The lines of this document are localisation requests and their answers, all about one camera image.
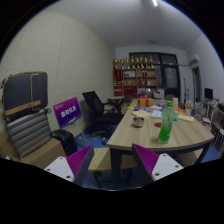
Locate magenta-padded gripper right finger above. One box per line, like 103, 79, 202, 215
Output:
131, 143, 185, 186

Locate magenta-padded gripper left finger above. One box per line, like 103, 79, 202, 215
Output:
43, 144, 95, 187

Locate green drink bottle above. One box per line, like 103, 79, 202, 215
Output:
157, 100, 175, 145

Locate brown cardboard box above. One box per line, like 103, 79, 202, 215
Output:
0, 129, 68, 169

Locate wooden stool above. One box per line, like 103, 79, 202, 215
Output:
87, 147, 138, 188

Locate silver ribbed suitcase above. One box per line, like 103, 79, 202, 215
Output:
5, 109, 53, 159

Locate pale yellow notebook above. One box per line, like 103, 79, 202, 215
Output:
177, 113, 195, 123

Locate white open book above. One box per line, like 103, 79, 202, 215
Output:
149, 109, 164, 120

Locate purple sign board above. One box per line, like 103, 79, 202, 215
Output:
52, 96, 83, 129

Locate beige book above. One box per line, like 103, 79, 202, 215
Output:
130, 109, 152, 118

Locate small orange carton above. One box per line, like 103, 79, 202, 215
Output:
171, 97, 180, 110

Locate flower bouquet in cup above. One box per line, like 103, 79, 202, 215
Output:
184, 99, 195, 117

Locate black office chair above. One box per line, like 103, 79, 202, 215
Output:
81, 90, 124, 134

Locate yellow gift box red ribbon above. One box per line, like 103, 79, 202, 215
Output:
137, 94, 156, 108

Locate dark grey bag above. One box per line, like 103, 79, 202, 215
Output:
1, 71, 49, 124

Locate black computer monitor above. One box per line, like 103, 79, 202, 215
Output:
204, 87, 214, 101

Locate small white round table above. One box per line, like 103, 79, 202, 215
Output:
108, 95, 126, 105

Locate wooden shelf unit with trophies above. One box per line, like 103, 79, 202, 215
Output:
112, 54, 158, 98

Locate black framed glass door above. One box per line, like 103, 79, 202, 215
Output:
129, 52, 182, 99

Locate white wall air conditioner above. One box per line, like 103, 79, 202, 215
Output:
188, 53, 201, 70

